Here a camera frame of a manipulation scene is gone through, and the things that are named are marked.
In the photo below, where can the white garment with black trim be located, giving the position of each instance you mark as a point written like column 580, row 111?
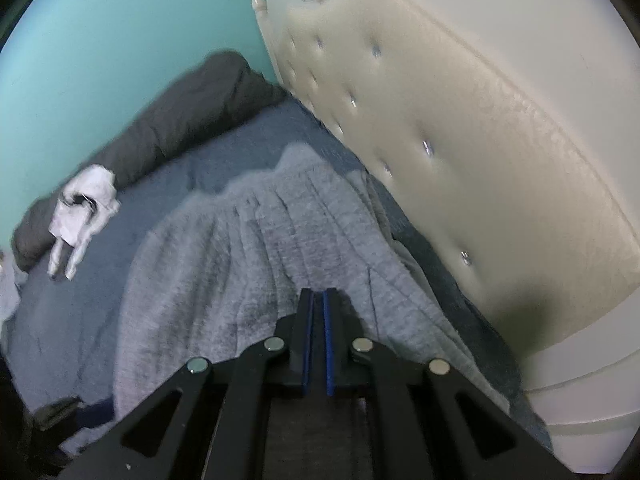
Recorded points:
column 85, row 200

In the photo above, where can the blue patterned bed sheet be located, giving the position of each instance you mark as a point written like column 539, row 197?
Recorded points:
column 75, row 310

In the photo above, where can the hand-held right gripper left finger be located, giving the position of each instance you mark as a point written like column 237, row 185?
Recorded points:
column 306, row 340

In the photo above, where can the light grey blanket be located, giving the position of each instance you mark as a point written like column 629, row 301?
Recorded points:
column 10, row 285

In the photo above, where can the cream tufted headboard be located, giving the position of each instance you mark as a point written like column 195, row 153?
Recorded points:
column 475, row 160

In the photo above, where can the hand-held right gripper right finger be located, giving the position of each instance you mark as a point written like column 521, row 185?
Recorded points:
column 329, row 340

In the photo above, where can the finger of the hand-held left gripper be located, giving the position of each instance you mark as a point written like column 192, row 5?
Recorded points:
column 60, row 410

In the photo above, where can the grey fleece garment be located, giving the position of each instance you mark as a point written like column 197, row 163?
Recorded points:
column 225, row 270

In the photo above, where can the white socks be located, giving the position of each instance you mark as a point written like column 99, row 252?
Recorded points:
column 65, row 260

